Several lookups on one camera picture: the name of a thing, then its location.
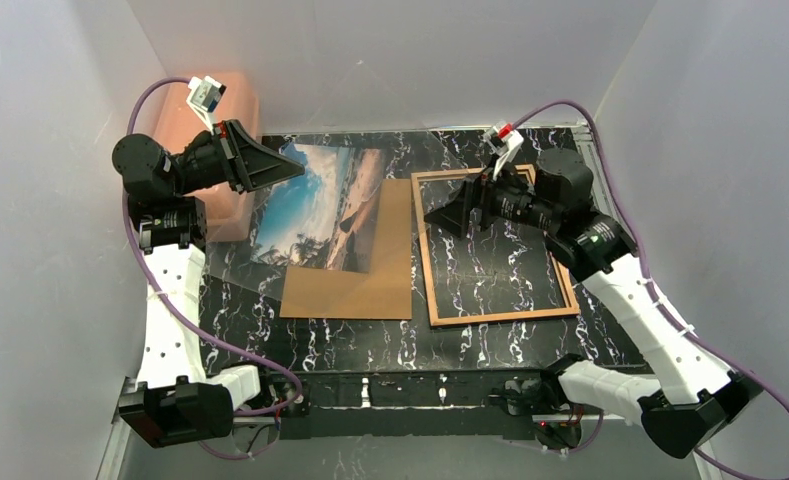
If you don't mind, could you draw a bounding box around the wooden picture frame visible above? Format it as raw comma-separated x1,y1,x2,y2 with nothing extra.
411,169,581,328

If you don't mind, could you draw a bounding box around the beach landscape photo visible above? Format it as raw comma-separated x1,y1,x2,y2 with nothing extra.
253,142,390,273

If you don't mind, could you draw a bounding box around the clear acrylic sheet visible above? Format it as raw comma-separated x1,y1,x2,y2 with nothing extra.
207,130,488,299

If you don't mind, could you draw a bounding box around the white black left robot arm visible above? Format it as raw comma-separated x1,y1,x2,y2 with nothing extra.
111,119,305,449

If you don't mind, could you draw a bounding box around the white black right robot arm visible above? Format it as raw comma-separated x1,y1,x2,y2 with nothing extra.
425,148,761,458

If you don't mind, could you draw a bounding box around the brown fibreboard backing board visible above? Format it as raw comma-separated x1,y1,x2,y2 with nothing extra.
280,179,413,320

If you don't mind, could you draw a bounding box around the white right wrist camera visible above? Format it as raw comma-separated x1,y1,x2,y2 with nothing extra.
482,123,523,181

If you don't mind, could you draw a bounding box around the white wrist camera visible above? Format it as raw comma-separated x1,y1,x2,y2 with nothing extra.
185,75,226,130
482,123,523,181

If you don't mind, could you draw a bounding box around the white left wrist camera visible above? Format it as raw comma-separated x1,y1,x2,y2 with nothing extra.
185,75,226,130

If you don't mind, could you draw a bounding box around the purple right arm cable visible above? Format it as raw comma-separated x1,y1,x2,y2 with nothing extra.
511,99,789,480

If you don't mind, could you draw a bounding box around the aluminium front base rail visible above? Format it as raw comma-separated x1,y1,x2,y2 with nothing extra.
95,372,723,480

